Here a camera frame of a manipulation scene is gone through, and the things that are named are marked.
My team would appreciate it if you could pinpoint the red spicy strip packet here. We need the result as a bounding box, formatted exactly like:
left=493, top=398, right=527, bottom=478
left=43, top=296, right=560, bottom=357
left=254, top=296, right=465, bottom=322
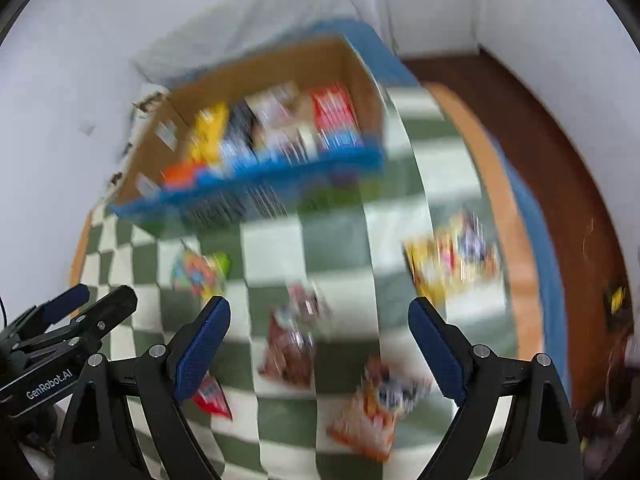
left=309, top=82, right=362, bottom=152

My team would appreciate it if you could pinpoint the white printed snack packet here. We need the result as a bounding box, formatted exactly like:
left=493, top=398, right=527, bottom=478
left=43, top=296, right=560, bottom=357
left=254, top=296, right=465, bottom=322
left=192, top=374, right=233, bottom=420

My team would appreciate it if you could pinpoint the colourful candy ball bag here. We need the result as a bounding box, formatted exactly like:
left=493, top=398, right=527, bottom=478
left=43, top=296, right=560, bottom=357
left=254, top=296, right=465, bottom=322
left=170, top=248, right=231, bottom=304

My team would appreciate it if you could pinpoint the small panda snack bag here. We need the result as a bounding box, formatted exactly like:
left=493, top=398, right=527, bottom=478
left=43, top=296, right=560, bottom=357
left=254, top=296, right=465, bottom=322
left=326, top=358, right=432, bottom=463

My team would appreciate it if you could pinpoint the orange snack bag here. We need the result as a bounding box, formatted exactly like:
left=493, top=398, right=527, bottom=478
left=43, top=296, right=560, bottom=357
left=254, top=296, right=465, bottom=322
left=162, top=162, right=208, bottom=190

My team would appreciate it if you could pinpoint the brown snack packet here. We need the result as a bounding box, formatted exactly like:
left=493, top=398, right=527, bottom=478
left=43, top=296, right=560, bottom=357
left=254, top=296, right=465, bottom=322
left=258, top=282, right=333, bottom=390

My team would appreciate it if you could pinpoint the green white checkered mat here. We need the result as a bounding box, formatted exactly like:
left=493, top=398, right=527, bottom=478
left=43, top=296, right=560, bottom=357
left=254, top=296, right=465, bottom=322
left=74, top=84, right=544, bottom=479

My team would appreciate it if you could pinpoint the yellow panda snack bag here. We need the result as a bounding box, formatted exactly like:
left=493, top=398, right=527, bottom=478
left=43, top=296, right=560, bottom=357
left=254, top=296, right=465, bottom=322
left=402, top=209, right=502, bottom=306

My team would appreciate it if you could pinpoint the yellow black snack bag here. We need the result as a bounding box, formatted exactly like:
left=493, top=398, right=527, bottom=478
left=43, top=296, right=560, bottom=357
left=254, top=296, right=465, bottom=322
left=186, top=100, right=256, bottom=167

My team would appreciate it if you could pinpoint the cardboard box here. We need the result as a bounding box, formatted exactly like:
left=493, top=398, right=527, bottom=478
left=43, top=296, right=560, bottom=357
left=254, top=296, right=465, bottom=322
left=108, top=36, right=385, bottom=233

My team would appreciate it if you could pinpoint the red white snack packet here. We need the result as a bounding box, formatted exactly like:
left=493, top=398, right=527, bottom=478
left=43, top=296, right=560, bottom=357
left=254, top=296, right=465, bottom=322
left=245, top=81, right=318, bottom=164

